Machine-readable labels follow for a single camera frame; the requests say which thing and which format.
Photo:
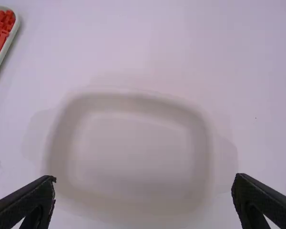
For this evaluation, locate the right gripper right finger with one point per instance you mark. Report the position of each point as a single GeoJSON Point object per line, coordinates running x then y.
{"type": "Point", "coordinates": [259, 202]}

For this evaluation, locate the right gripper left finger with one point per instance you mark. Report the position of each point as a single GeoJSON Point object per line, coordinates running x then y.
{"type": "Point", "coordinates": [19, 205]}

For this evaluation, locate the pale tray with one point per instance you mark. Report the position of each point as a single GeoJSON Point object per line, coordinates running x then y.
{"type": "Point", "coordinates": [5, 47]}

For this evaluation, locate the white dish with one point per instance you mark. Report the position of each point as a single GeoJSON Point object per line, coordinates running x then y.
{"type": "Point", "coordinates": [138, 148]}

